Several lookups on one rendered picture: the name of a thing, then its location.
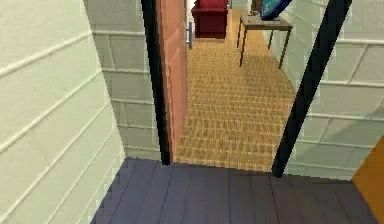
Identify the blue screen television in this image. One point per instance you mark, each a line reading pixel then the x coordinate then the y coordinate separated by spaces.
pixel 272 8

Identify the orange wooden furniture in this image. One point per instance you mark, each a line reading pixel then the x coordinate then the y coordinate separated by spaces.
pixel 371 183

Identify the brown wooden table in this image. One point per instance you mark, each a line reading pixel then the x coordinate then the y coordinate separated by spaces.
pixel 263 25

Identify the reddish brown room door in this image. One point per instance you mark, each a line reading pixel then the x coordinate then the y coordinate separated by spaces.
pixel 172 66

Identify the dark red armchair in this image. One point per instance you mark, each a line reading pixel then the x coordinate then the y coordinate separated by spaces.
pixel 210 20

